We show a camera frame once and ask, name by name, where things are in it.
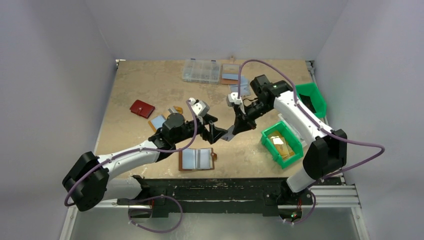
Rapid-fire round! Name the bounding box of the brown leather card holder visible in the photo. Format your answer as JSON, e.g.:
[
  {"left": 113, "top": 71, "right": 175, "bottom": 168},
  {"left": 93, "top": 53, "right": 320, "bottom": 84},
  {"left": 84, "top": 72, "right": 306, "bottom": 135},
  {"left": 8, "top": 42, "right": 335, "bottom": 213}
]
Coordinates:
[{"left": 178, "top": 147, "right": 218, "bottom": 172}]

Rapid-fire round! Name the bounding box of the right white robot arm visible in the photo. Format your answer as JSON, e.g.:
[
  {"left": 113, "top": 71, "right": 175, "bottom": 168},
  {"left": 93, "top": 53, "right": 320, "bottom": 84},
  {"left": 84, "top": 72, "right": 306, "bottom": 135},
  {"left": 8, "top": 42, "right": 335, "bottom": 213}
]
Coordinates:
[{"left": 227, "top": 75, "right": 347, "bottom": 196}]

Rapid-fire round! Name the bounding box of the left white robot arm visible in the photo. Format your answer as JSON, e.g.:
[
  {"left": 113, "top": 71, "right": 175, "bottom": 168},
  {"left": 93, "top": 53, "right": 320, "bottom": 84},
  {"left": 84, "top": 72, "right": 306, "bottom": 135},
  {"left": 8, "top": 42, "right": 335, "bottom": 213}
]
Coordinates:
[{"left": 62, "top": 113, "right": 228, "bottom": 212}]

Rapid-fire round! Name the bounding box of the blue transparent card sleeve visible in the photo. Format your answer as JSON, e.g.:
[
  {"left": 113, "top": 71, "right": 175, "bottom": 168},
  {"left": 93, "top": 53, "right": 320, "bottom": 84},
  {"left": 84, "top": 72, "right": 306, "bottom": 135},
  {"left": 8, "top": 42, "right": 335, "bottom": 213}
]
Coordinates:
[{"left": 229, "top": 75, "right": 251, "bottom": 97}]

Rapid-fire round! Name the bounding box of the open tan card holder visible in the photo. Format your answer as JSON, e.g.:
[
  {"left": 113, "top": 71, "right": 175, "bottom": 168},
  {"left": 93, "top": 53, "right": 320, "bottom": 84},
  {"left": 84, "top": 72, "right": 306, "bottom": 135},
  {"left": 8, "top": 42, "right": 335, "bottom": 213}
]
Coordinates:
[{"left": 148, "top": 106, "right": 183, "bottom": 132}]

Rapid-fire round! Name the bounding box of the green bin with cards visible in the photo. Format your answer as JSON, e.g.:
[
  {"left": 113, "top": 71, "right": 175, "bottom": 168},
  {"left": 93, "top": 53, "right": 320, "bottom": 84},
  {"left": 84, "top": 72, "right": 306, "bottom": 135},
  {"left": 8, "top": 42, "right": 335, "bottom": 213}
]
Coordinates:
[{"left": 260, "top": 121, "right": 304, "bottom": 169}]

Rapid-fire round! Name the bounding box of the open brown card holder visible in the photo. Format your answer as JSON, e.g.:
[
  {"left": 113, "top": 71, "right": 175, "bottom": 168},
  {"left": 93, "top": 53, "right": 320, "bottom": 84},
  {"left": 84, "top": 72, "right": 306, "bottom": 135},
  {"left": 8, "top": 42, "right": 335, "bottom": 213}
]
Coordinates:
[{"left": 220, "top": 63, "right": 240, "bottom": 85}]

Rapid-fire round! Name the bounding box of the dark red card holder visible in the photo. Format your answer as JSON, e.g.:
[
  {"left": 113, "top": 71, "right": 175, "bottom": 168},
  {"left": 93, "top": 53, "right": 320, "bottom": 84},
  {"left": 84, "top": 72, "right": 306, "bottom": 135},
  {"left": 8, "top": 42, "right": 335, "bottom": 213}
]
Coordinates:
[{"left": 129, "top": 99, "right": 156, "bottom": 119}]

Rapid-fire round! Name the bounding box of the clear plastic organizer box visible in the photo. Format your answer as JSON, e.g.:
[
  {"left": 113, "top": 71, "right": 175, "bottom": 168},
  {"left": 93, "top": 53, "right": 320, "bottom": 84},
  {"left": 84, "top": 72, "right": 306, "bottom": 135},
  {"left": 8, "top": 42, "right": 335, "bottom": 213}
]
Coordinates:
[{"left": 182, "top": 58, "right": 222, "bottom": 84}]

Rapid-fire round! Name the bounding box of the white small bin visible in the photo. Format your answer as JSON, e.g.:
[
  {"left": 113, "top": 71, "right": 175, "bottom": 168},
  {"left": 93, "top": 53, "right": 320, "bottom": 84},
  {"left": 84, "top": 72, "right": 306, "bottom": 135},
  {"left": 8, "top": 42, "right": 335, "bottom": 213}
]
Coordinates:
[{"left": 277, "top": 113, "right": 307, "bottom": 148}]

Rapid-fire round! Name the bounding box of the green bin far right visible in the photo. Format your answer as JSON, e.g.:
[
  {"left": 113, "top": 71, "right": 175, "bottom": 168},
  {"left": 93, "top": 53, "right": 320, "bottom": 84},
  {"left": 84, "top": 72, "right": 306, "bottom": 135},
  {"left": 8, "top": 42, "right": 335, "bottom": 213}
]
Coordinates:
[{"left": 295, "top": 82, "right": 327, "bottom": 119}]

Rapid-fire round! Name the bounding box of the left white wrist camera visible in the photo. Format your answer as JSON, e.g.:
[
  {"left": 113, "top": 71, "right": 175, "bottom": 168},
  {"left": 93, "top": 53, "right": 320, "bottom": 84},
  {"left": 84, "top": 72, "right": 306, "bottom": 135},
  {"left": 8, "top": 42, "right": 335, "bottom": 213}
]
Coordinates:
[{"left": 188, "top": 97, "right": 210, "bottom": 117}]

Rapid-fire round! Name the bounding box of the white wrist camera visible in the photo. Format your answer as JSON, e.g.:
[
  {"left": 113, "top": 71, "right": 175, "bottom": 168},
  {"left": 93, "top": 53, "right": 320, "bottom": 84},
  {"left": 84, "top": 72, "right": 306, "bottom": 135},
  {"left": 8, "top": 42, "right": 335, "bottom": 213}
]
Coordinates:
[
  {"left": 188, "top": 97, "right": 210, "bottom": 117},
  {"left": 226, "top": 92, "right": 245, "bottom": 113}
]

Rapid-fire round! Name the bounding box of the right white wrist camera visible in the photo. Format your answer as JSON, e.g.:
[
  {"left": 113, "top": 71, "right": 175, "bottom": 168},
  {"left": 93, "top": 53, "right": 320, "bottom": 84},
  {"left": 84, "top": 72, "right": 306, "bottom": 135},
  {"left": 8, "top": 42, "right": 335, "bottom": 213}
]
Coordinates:
[{"left": 226, "top": 92, "right": 245, "bottom": 113}]

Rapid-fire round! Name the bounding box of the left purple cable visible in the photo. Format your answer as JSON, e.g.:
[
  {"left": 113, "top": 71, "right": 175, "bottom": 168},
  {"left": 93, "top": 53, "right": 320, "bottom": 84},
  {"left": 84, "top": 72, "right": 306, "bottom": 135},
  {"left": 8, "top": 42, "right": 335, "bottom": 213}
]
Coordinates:
[{"left": 63, "top": 97, "right": 200, "bottom": 234}]

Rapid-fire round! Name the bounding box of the purple cable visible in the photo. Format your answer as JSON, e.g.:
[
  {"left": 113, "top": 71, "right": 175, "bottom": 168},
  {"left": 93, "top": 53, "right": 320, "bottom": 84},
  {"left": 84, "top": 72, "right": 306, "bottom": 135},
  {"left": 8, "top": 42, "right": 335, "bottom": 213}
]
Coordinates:
[
  {"left": 236, "top": 59, "right": 386, "bottom": 227},
  {"left": 63, "top": 97, "right": 200, "bottom": 234}
]

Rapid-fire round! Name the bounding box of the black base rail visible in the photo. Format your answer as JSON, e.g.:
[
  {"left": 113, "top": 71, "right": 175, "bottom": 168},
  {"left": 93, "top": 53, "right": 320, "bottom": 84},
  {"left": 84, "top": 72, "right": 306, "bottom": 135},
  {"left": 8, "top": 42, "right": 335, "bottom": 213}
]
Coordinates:
[{"left": 117, "top": 177, "right": 313, "bottom": 218}]

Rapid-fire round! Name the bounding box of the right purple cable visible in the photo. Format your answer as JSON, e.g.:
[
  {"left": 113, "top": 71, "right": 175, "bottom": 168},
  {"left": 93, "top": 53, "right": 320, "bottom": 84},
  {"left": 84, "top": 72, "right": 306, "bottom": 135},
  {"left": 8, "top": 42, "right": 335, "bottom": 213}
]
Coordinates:
[{"left": 236, "top": 59, "right": 386, "bottom": 227}]

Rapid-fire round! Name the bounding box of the aluminium frame rail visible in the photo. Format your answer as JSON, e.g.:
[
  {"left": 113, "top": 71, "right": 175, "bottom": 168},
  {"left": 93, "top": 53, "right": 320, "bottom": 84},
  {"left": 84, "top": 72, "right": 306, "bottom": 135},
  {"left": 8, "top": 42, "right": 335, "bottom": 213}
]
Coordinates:
[{"left": 59, "top": 185, "right": 370, "bottom": 240}]

